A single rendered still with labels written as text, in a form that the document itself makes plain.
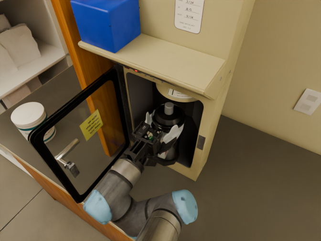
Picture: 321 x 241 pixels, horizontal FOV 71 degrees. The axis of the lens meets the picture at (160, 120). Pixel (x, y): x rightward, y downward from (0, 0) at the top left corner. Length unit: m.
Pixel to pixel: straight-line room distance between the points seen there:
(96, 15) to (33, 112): 0.68
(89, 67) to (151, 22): 0.25
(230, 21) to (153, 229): 0.42
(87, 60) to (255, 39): 0.61
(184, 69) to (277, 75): 0.61
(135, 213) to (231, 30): 0.46
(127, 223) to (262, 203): 0.55
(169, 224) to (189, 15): 0.42
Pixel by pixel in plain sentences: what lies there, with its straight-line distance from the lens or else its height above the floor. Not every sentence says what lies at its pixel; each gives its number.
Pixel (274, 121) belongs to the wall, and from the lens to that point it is 1.16.
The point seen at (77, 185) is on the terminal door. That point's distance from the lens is 0.81.
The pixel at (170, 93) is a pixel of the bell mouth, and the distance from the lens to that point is 0.66.
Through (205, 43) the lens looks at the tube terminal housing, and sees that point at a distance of 0.51.
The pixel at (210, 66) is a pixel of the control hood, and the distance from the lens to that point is 0.48.
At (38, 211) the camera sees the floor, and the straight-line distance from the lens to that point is 2.11.
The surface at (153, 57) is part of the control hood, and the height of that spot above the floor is 1.51.
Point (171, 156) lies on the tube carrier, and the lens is 0.81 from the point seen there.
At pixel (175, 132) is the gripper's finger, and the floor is 1.25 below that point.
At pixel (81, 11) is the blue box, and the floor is 1.59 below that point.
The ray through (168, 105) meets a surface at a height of 1.30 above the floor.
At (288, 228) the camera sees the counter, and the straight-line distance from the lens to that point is 0.98.
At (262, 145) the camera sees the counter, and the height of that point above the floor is 0.94.
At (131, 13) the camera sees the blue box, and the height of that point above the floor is 1.57.
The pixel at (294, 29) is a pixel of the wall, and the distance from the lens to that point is 0.92.
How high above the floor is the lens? 1.78
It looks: 49 degrees down
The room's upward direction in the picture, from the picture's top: straight up
